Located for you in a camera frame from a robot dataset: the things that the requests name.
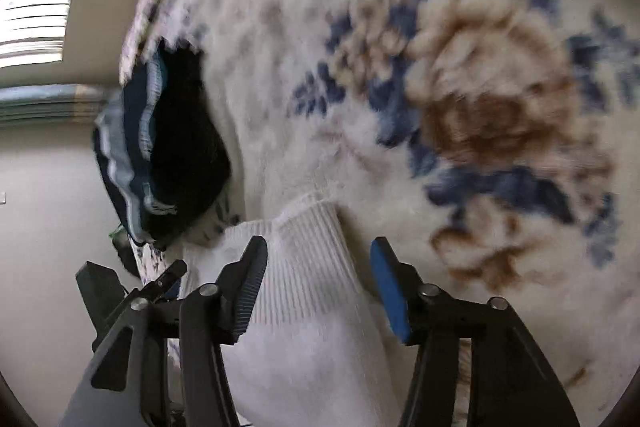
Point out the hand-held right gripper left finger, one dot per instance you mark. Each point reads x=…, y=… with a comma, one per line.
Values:
x=250, y=297

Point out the floral checked bed blanket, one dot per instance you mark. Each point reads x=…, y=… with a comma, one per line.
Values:
x=500, y=82

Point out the white knit sweater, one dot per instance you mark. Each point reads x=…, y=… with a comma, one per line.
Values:
x=310, y=357

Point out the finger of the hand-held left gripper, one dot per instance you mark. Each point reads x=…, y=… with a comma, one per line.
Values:
x=102, y=297
x=167, y=282

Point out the folded dark striped garment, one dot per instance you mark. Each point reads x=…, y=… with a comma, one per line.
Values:
x=185, y=157

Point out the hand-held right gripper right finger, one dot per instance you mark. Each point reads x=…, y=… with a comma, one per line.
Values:
x=392, y=292

